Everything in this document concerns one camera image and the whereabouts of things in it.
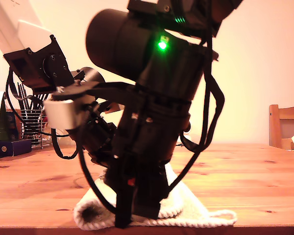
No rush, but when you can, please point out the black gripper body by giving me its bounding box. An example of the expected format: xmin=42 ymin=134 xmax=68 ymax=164
xmin=105 ymin=96 xmax=191 ymax=187

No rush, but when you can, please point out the cream terry tea towel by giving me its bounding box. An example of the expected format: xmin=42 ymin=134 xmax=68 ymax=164
xmin=73 ymin=166 xmax=238 ymax=231

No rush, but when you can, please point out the wooden chair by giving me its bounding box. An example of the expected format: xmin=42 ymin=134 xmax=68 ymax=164
xmin=269 ymin=104 xmax=294 ymax=150

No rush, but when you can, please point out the dark blue box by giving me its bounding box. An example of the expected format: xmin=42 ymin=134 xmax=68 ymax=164
xmin=0 ymin=139 xmax=33 ymax=157

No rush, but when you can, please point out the black chopstick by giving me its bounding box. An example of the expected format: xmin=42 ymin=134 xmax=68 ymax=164
xmin=18 ymin=82 xmax=27 ymax=111
xmin=14 ymin=83 xmax=25 ymax=111

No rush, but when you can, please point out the dark blue printed packet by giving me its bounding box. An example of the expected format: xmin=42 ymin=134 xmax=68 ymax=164
xmin=6 ymin=109 xmax=23 ymax=141

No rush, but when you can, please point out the black camera cable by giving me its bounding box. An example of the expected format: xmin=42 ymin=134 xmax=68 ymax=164
xmin=77 ymin=105 xmax=118 ymax=213
xmin=50 ymin=127 xmax=79 ymax=160

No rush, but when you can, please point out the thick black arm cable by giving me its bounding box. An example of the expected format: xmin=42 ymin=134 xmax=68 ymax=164
xmin=166 ymin=31 xmax=226 ymax=196
xmin=5 ymin=68 xmax=24 ymax=123

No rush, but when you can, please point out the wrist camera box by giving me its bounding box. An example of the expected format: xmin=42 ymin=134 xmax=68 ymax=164
xmin=43 ymin=81 xmax=138 ymax=130

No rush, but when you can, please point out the chrome wire utensil holder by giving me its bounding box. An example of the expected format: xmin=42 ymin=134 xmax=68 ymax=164
xmin=21 ymin=109 xmax=57 ymax=149

